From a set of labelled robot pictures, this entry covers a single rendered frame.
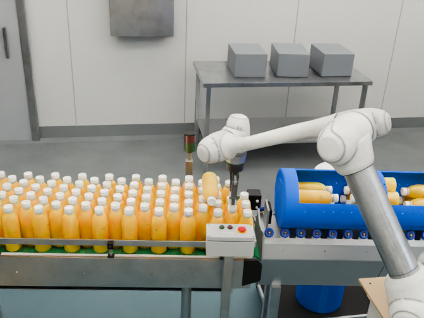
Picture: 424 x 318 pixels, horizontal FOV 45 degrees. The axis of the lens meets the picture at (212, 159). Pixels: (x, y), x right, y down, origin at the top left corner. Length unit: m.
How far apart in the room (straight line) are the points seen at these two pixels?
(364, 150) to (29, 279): 1.60
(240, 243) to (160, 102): 3.56
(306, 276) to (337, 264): 0.17
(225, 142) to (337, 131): 0.51
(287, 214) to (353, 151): 0.79
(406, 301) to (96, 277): 1.34
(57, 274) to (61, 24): 3.31
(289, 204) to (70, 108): 3.64
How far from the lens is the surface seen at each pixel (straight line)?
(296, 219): 2.39
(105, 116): 5.61
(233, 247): 2.19
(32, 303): 3.59
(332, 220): 2.43
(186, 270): 2.40
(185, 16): 5.35
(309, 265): 2.57
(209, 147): 1.97
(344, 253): 2.57
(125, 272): 2.42
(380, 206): 1.73
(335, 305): 3.30
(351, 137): 1.65
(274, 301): 2.73
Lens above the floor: 2.34
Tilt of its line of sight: 27 degrees down
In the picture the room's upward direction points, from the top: 3 degrees clockwise
